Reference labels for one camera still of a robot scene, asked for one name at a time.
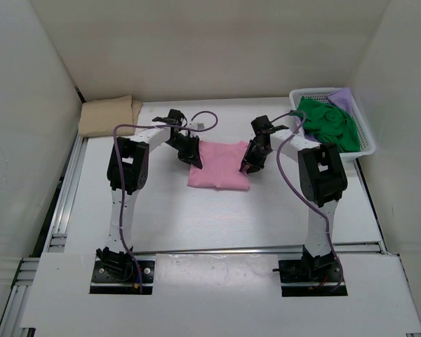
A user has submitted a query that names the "white plastic basket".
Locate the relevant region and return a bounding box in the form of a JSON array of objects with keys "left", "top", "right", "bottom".
[{"left": 289, "top": 87, "right": 375, "bottom": 161}]

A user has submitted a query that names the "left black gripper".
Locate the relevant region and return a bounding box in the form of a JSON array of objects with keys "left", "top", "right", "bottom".
[{"left": 166, "top": 134, "right": 202, "bottom": 169}]

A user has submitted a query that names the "white front cover board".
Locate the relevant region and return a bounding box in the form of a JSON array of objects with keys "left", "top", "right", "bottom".
[{"left": 21, "top": 253, "right": 421, "bottom": 336}]

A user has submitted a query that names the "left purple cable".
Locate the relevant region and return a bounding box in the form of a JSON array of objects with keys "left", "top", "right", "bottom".
[{"left": 112, "top": 111, "right": 220, "bottom": 294}]

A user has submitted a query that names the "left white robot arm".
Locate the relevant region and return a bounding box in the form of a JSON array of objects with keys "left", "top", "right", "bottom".
[{"left": 97, "top": 109, "right": 204, "bottom": 284}]

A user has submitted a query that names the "pink t shirt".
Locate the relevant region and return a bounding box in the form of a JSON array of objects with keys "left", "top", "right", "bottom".
[{"left": 187, "top": 140, "right": 250, "bottom": 191}]

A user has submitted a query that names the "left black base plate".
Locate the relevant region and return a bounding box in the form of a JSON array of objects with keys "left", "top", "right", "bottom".
[{"left": 91, "top": 258, "right": 155, "bottom": 285}]

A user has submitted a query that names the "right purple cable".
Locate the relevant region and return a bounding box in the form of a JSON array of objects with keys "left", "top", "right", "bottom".
[{"left": 272, "top": 110, "right": 345, "bottom": 292}]

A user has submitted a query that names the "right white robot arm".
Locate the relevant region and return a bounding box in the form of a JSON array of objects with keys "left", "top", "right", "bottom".
[{"left": 240, "top": 115, "right": 347, "bottom": 281}]

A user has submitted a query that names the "lilac t shirt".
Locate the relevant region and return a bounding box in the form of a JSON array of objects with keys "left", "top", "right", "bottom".
[{"left": 327, "top": 87, "right": 355, "bottom": 120}]

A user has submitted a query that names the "aluminium frame rail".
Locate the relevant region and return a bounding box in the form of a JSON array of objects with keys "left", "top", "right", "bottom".
[{"left": 0, "top": 136, "right": 88, "bottom": 336}]

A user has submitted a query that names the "green t shirt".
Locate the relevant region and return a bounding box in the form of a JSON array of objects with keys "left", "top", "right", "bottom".
[{"left": 291, "top": 97, "right": 361, "bottom": 153}]

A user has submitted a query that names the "beige t shirt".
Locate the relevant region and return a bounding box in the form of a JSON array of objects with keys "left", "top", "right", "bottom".
[{"left": 78, "top": 95, "right": 143, "bottom": 138}]

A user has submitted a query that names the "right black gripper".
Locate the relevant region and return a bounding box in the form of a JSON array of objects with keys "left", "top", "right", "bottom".
[{"left": 240, "top": 140, "right": 271, "bottom": 175}]

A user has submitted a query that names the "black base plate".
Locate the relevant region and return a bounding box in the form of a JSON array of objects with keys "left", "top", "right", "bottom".
[
  {"left": 91, "top": 258, "right": 155, "bottom": 285},
  {"left": 274, "top": 260, "right": 341, "bottom": 284}
]

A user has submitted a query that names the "purple cable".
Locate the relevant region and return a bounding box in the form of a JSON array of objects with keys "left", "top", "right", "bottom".
[
  {"left": 272, "top": 110, "right": 345, "bottom": 292},
  {"left": 112, "top": 111, "right": 220, "bottom": 294}
]

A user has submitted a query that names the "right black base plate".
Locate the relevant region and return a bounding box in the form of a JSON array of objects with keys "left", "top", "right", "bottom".
[{"left": 274, "top": 260, "right": 341, "bottom": 284}]

